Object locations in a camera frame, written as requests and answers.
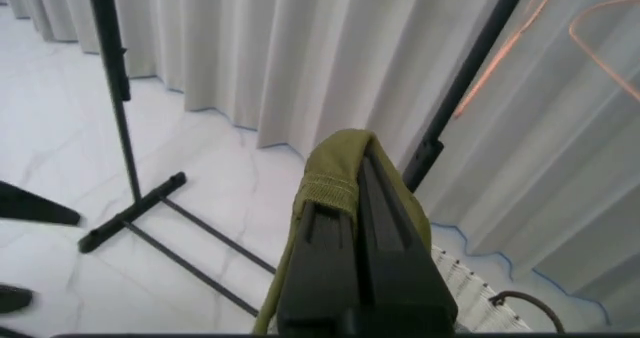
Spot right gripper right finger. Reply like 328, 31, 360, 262
357, 141, 459, 335

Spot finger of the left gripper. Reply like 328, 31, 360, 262
0, 283, 34, 314
0, 180, 81, 227

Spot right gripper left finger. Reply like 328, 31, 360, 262
277, 201, 362, 335

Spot green printed shirt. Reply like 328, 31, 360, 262
252, 128, 432, 335

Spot white laundry basket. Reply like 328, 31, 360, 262
430, 245, 566, 334

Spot black clothes rack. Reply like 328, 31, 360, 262
78, 0, 534, 318

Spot white curtain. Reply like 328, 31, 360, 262
0, 0, 640, 329

